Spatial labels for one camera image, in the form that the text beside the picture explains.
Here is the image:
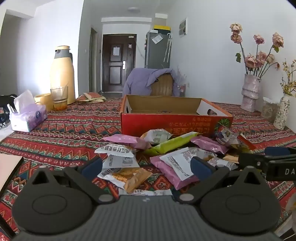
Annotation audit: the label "spotted white vase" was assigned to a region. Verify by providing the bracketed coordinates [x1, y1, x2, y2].
[273, 92, 290, 130]

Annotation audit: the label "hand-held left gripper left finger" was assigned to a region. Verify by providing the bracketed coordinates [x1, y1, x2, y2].
[30, 158, 116, 205]

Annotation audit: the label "black bag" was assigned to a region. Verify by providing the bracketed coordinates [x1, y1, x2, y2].
[0, 94, 18, 130]

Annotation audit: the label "white grey snack packet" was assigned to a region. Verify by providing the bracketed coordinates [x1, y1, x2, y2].
[141, 129, 174, 146]

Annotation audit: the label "yellow thermos jug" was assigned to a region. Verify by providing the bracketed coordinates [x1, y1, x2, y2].
[50, 46, 76, 105]

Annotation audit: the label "clear glass jar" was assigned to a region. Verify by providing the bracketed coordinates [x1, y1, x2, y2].
[261, 97, 279, 121]

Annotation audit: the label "pink white vase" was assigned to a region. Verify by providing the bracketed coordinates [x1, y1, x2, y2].
[240, 74, 262, 112]

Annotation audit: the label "red cardboard box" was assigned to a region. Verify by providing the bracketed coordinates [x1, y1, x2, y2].
[120, 95, 233, 138]

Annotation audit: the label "grey fridge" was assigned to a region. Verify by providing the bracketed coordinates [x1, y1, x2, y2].
[144, 32, 172, 69]

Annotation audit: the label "glass cup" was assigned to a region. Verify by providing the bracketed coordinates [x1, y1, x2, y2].
[50, 86, 69, 112]

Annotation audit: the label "dried pink rose bouquet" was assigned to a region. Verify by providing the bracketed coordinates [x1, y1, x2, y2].
[230, 23, 284, 78]

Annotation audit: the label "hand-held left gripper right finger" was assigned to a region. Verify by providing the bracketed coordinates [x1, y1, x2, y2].
[177, 156, 265, 204]

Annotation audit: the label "yellow mug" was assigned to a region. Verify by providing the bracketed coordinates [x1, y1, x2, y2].
[34, 93, 54, 112]

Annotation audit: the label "purple tissue pack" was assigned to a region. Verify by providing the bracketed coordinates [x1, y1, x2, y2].
[7, 90, 48, 132]

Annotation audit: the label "purple jacket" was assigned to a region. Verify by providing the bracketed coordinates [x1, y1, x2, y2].
[122, 68, 185, 97]

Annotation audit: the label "pink snack packet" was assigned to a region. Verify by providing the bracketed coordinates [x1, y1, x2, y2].
[102, 134, 152, 151]
[191, 136, 229, 154]
[150, 155, 201, 190]

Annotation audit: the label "dark brown door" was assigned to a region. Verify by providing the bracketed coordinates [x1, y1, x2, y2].
[102, 34, 137, 92]

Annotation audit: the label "green snack packet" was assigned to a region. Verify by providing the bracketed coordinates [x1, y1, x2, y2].
[144, 132, 204, 156]

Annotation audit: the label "yellow dried flowers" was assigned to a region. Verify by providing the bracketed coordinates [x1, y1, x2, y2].
[280, 59, 296, 96]

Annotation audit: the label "white dried branches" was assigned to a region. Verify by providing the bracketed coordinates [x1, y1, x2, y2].
[176, 67, 186, 84]

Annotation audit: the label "white box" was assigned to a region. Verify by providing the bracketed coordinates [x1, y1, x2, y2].
[155, 13, 167, 25]

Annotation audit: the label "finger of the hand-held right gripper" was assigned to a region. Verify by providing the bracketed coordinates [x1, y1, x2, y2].
[238, 152, 269, 173]
[264, 146, 296, 162]

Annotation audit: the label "pink notebook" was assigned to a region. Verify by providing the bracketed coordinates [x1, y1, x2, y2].
[0, 154, 24, 192]

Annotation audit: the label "pile of flat sachets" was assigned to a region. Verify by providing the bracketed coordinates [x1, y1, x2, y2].
[76, 92, 107, 104]

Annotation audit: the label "wooden chair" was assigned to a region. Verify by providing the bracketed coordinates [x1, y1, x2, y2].
[150, 73, 174, 96]

